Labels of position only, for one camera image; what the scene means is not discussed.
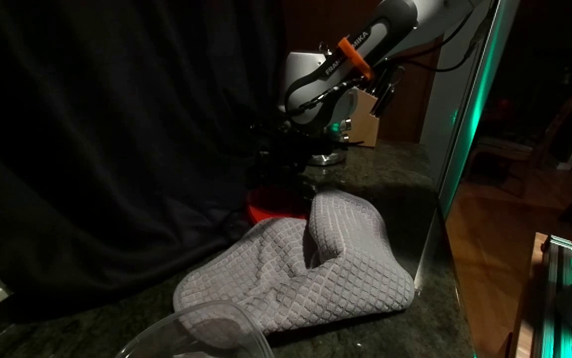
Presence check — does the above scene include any orange cable clip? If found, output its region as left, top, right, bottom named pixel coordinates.
left=336, top=36, right=376, bottom=84

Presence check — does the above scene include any clear plastic lunch box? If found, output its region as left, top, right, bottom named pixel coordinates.
left=116, top=301, right=277, bottom=358

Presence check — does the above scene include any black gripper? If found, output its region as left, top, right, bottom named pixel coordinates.
left=249, top=108, right=344, bottom=191

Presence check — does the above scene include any grey quilted cloth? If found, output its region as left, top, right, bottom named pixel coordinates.
left=172, top=189, right=420, bottom=335

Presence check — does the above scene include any aluminium profile frame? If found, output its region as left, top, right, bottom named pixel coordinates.
left=511, top=231, right=572, bottom=358

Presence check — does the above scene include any wooden knife block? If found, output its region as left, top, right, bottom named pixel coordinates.
left=348, top=88, right=382, bottom=150

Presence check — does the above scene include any chrome spice rack carousel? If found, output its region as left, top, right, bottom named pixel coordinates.
left=309, top=118, right=354, bottom=168

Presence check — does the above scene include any black curtain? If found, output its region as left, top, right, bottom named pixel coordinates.
left=0, top=0, right=289, bottom=325

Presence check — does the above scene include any black braided cable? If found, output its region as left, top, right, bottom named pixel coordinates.
left=392, top=0, right=497, bottom=76

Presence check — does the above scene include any red plastic lid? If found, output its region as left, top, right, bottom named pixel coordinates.
left=245, top=185, right=317, bottom=227

